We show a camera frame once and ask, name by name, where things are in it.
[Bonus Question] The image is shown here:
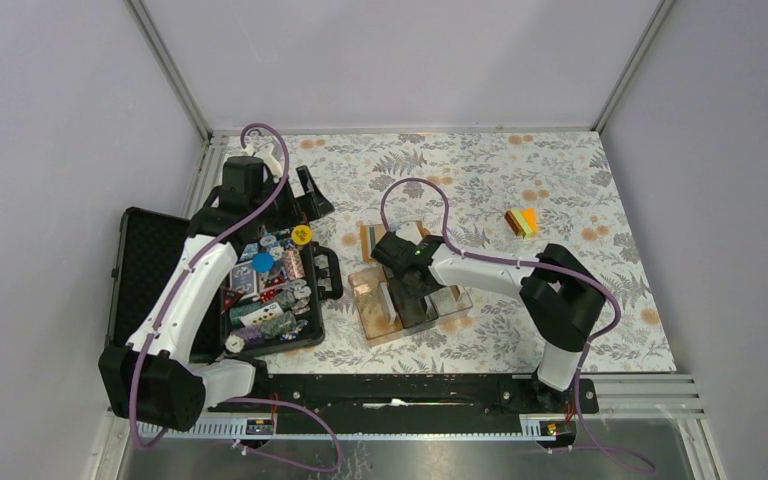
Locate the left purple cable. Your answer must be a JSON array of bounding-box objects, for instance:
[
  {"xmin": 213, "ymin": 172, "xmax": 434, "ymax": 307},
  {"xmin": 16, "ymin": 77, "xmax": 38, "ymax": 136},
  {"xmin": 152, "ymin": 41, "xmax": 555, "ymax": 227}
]
[{"xmin": 128, "ymin": 123, "xmax": 346, "ymax": 475}]

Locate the white card stack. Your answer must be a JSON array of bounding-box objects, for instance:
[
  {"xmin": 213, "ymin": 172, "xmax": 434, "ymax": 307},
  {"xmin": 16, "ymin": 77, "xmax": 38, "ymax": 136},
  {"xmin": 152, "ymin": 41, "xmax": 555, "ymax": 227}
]
[{"xmin": 379, "ymin": 282, "xmax": 397, "ymax": 325}]

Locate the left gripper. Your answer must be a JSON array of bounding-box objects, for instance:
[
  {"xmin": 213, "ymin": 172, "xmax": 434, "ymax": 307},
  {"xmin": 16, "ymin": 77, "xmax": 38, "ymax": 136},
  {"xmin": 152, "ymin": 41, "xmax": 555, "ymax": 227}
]
[{"xmin": 251, "ymin": 165, "xmax": 333, "ymax": 233}]

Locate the blue round chip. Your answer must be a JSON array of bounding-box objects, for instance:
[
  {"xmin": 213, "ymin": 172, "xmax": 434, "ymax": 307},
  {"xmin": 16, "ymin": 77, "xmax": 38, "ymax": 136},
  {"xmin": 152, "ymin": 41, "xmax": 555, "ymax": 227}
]
[{"xmin": 251, "ymin": 252, "xmax": 275, "ymax": 273}]

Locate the tan leather card holder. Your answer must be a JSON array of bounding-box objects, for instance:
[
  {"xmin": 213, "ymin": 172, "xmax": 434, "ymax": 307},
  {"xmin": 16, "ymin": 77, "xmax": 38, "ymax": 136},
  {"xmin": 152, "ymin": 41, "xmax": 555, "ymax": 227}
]
[{"xmin": 360, "ymin": 220, "xmax": 430, "ymax": 263}]

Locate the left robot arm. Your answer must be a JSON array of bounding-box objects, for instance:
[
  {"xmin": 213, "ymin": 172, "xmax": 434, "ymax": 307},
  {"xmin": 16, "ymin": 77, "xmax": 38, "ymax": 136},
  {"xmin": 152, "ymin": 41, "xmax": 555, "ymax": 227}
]
[{"xmin": 99, "ymin": 156, "xmax": 334, "ymax": 431}]

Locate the black poker chip case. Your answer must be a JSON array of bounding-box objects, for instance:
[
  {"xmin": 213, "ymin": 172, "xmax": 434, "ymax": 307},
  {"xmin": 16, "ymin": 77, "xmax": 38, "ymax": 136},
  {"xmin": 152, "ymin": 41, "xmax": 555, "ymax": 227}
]
[{"xmin": 104, "ymin": 206, "xmax": 344, "ymax": 363}]

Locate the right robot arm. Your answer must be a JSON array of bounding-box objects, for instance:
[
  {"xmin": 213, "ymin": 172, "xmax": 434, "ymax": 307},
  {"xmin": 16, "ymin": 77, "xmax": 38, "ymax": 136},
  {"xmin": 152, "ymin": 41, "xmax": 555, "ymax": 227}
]
[{"xmin": 371, "ymin": 232, "xmax": 609, "ymax": 412}]

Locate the clear transparent card box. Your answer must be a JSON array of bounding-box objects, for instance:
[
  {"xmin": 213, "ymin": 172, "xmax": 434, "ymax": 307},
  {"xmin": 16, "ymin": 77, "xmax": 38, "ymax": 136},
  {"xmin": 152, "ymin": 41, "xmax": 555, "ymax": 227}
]
[{"xmin": 429, "ymin": 286, "xmax": 473, "ymax": 319}]

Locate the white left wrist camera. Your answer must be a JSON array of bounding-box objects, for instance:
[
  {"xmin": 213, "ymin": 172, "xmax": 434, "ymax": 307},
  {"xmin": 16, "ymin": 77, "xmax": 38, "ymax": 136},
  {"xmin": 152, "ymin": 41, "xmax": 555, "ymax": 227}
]
[{"xmin": 240, "ymin": 135, "xmax": 290, "ymax": 183}]

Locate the amber transparent card box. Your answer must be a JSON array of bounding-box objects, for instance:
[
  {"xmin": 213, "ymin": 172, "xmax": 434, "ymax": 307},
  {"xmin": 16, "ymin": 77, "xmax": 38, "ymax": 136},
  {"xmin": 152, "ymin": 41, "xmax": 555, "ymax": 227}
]
[{"xmin": 348, "ymin": 266, "xmax": 404, "ymax": 347}]

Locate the smoky black card box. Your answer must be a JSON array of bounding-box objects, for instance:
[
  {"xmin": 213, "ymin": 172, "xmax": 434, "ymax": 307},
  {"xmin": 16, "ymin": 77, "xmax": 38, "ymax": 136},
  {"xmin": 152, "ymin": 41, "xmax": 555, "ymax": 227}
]
[{"xmin": 387, "ymin": 278, "xmax": 439, "ymax": 330}]

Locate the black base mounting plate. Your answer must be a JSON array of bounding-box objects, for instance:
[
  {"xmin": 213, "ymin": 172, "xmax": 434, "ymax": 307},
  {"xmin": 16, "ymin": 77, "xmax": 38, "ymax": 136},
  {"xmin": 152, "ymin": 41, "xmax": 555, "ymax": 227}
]
[{"xmin": 213, "ymin": 373, "xmax": 600, "ymax": 436}]

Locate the floral table mat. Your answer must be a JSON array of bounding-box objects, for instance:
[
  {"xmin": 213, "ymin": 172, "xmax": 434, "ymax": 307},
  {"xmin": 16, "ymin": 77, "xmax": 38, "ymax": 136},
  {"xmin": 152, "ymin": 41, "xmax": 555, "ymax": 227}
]
[{"xmin": 218, "ymin": 128, "xmax": 674, "ymax": 388}]

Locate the yellow big blind button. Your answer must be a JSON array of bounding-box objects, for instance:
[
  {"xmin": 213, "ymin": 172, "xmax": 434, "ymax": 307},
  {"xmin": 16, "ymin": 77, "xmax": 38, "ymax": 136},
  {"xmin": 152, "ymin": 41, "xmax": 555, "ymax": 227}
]
[{"xmin": 291, "ymin": 224, "xmax": 313, "ymax": 246}]

